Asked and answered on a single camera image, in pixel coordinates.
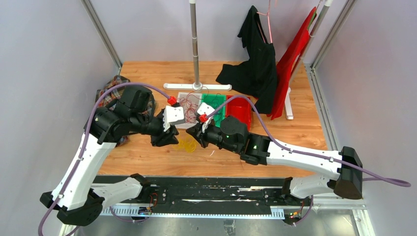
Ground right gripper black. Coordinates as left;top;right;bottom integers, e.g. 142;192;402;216
185;118;239;154

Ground yellow cable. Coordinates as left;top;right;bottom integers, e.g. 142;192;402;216
173;135;198;154

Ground red cable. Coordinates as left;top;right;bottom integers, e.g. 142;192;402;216
181;86;210;124

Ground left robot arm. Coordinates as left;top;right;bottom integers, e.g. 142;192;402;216
40;83;184;226

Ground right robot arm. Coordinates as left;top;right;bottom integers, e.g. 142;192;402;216
186;116;363;205

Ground white plastic bin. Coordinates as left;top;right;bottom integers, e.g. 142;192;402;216
176;92;202;129

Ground green plastic bin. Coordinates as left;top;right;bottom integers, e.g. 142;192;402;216
199;93;227;128

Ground red plastic bin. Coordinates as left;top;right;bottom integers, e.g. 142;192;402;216
225;97;252;131

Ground metal clothes rack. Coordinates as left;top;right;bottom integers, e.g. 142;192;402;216
163;0;333;120

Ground plaid flannel shirt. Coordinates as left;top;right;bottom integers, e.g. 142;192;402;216
95;75;156;147

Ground black t-shirt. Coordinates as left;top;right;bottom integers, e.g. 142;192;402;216
216;6;278;114

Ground red t-shirt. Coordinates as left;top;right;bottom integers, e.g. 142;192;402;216
268;7;317;120

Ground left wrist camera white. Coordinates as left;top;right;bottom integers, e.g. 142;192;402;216
163;106;186;132

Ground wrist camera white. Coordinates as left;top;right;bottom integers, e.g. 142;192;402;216
196;102;215;133
163;106;186;132

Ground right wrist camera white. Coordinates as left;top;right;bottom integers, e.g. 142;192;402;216
196;102;215;133

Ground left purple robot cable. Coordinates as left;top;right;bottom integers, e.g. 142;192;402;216
37;82;177;236

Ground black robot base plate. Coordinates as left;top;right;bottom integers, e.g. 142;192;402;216
91;176;314;216

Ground aluminium frame rail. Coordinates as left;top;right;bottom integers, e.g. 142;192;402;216
81;0;122;71

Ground pink wire hanger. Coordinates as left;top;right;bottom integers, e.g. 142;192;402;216
257;0;273;43

